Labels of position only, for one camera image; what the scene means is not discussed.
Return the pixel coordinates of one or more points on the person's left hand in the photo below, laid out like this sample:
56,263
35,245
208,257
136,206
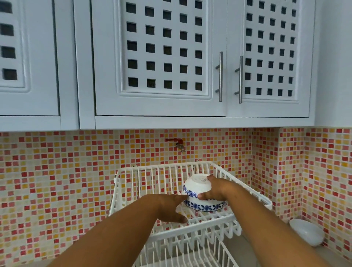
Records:
166,206

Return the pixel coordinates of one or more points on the person's right hand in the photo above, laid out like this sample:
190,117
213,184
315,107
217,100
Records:
220,189

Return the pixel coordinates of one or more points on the person's right thumb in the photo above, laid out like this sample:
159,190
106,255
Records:
205,195

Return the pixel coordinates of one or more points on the person's left thumb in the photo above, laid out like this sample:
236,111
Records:
182,218

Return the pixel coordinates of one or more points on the white bowl with blue pattern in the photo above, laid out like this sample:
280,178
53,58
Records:
195,187

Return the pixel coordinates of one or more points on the person's left forearm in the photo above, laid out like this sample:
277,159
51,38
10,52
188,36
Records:
110,236

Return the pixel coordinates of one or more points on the person's right forearm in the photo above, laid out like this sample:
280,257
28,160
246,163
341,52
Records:
269,233

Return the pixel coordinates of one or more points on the plain white bowl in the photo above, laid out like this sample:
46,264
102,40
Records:
306,231

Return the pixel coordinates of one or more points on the white lattice cabinet door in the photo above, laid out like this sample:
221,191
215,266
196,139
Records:
27,101
304,68
107,68

